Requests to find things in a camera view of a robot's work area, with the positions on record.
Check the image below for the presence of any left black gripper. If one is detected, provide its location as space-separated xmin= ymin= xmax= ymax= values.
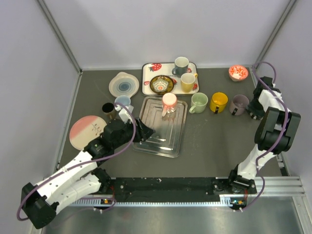
xmin=113 ymin=117 xmax=156 ymax=149

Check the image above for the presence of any purple mug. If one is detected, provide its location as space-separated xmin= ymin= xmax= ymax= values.
xmin=229 ymin=95 xmax=250 ymax=116

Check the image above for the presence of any yellow mug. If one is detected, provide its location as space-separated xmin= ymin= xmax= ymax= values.
xmin=210 ymin=92 xmax=229 ymax=114

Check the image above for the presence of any light blue mug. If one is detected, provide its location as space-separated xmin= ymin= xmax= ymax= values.
xmin=114 ymin=95 xmax=134 ymax=113

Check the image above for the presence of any pink mug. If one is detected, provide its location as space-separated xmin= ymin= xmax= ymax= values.
xmin=162 ymin=93 xmax=177 ymax=117

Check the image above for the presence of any small brown mug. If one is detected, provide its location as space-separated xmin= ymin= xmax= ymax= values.
xmin=102 ymin=102 xmax=117 ymax=119

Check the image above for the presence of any green mug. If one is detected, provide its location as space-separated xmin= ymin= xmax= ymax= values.
xmin=189 ymin=93 xmax=209 ymax=114

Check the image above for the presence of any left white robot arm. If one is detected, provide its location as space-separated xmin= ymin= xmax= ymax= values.
xmin=21 ymin=118 xmax=155 ymax=229

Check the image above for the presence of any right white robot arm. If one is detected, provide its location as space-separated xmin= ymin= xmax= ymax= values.
xmin=227 ymin=77 xmax=301 ymax=194

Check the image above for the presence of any mustard mug on tray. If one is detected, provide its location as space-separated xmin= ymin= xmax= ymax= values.
xmin=181 ymin=73 xmax=198 ymax=93

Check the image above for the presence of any grey-blue mug on tray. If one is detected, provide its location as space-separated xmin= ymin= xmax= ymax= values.
xmin=172 ymin=57 xmax=189 ymax=77

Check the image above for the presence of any steel tray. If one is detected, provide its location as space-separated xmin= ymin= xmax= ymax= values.
xmin=133 ymin=97 xmax=188 ymax=158

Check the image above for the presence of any red patterned bowl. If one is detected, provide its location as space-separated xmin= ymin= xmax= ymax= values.
xmin=228 ymin=65 xmax=249 ymax=82

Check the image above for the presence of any dark patterned small bowl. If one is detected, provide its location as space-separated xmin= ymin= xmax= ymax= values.
xmin=150 ymin=75 xmax=175 ymax=95

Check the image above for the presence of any pink cream plate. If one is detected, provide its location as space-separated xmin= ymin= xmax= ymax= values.
xmin=69 ymin=116 xmax=107 ymax=151

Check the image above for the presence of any strawberry pattern tray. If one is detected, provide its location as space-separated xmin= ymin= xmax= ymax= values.
xmin=142 ymin=62 xmax=200 ymax=96

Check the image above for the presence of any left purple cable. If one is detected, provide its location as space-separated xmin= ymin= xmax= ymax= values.
xmin=16 ymin=102 xmax=137 ymax=222

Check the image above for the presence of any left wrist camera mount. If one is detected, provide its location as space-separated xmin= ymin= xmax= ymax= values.
xmin=115 ymin=106 xmax=132 ymax=123

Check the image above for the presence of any translucent blue-ring plate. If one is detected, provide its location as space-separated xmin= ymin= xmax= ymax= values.
xmin=109 ymin=72 xmax=139 ymax=98

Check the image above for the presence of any grey cable duct rail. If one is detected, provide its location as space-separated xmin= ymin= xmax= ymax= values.
xmin=69 ymin=195 xmax=247 ymax=208

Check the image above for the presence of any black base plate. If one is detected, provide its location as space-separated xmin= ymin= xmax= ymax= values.
xmin=96 ymin=177 xmax=256 ymax=203

